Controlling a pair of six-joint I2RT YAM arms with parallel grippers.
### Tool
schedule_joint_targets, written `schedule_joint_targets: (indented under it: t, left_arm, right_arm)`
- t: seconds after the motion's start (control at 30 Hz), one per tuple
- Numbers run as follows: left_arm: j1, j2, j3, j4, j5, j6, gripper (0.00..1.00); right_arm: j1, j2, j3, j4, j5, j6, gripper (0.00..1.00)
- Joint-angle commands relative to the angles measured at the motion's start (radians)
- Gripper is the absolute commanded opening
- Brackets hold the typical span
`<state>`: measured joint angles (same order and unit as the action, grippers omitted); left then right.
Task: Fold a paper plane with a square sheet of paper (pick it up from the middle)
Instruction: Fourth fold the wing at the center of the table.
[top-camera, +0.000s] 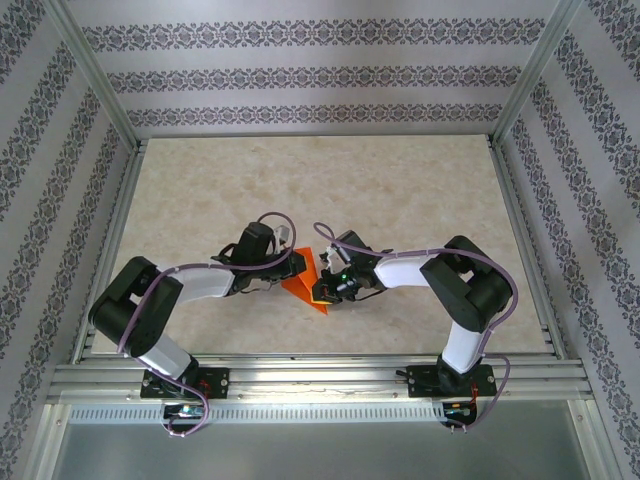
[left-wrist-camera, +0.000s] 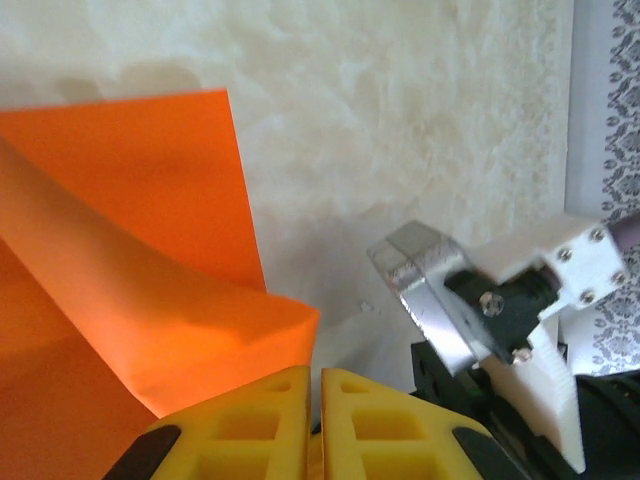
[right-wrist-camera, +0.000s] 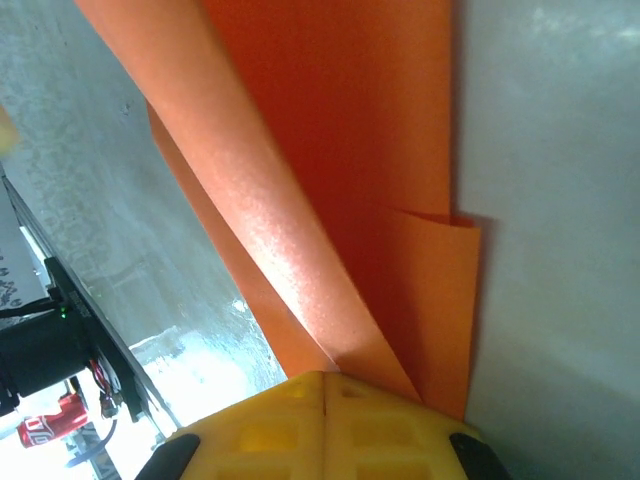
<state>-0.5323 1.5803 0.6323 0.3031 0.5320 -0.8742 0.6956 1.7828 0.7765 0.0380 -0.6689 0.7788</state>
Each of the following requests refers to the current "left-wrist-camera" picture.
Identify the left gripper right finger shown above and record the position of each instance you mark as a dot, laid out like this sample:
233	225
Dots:
390	440

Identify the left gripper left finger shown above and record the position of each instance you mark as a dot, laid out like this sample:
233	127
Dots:
240	440

